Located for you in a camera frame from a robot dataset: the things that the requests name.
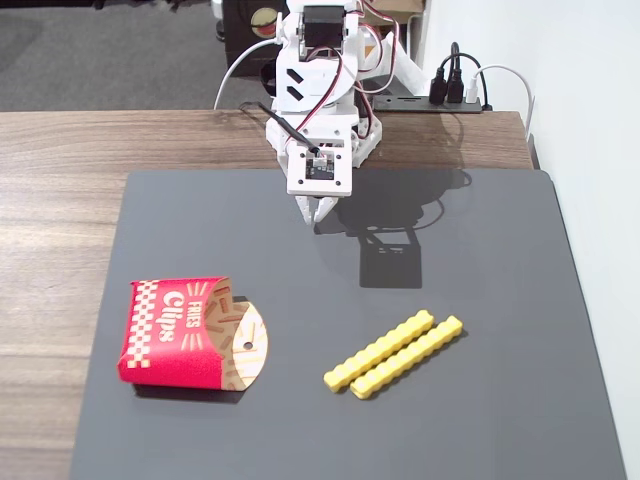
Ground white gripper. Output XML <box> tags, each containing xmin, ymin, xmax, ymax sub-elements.
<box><xmin>264</xmin><ymin>112</ymin><xmax>385</xmax><ymax>227</ymax></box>

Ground yellow crinkle-cut toy fry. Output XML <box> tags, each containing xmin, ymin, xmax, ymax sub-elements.
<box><xmin>323</xmin><ymin>309</ymin><xmax>436</xmax><ymax>392</ymax></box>
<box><xmin>349</xmin><ymin>314</ymin><xmax>464</xmax><ymax>401</ymax></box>

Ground black power strip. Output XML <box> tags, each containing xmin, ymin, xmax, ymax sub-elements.
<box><xmin>372</xmin><ymin>94</ymin><xmax>494</xmax><ymax>114</ymax></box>

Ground dark box with round sticker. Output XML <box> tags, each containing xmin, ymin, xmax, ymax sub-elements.
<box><xmin>221</xmin><ymin>0</ymin><xmax>301</xmax><ymax>78</ymax></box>

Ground red fries carton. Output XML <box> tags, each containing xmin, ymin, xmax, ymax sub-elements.
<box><xmin>116</xmin><ymin>275</ymin><xmax>270</xmax><ymax>391</ymax></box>

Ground dark grey mat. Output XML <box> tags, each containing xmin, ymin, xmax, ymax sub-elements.
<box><xmin>68</xmin><ymin>168</ymin><xmax>628</xmax><ymax>480</ymax></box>

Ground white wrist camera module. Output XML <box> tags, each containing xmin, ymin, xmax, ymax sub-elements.
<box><xmin>285</xmin><ymin>141</ymin><xmax>355</xmax><ymax>197</ymax></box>

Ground black camera cable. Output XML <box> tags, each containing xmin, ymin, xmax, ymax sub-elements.
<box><xmin>238</xmin><ymin>101</ymin><xmax>325</xmax><ymax>157</ymax></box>

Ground red white servo wires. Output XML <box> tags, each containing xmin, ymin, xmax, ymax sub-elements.
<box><xmin>298</xmin><ymin>0</ymin><xmax>401</xmax><ymax>132</ymax></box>

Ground white usb cable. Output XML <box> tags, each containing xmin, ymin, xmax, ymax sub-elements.
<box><xmin>213</xmin><ymin>39</ymin><xmax>279</xmax><ymax>111</ymax></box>

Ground black plug cable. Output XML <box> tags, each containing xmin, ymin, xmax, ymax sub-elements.
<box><xmin>428</xmin><ymin>41</ymin><xmax>462</xmax><ymax>106</ymax></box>
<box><xmin>439</xmin><ymin>53</ymin><xmax>484</xmax><ymax>105</ymax></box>

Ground white plug cable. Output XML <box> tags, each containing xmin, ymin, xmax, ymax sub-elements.
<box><xmin>467</xmin><ymin>64</ymin><xmax>535</xmax><ymax>137</ymax></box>

